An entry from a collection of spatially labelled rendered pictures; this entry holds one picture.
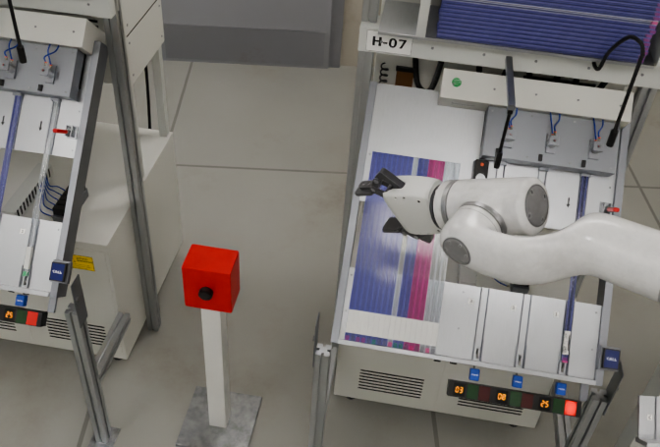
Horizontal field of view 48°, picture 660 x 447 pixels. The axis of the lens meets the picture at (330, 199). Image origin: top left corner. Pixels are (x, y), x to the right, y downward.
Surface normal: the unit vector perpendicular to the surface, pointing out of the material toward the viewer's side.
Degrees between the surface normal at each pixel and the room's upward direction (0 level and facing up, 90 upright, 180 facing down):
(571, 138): 43
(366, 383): 90
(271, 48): 90
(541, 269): 89
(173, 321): 0
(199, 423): 0
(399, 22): 0
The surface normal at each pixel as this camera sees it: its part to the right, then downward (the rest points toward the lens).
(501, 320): -0.07, -0.14
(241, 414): 0.06, -0.77
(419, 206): -0.56, 0.62
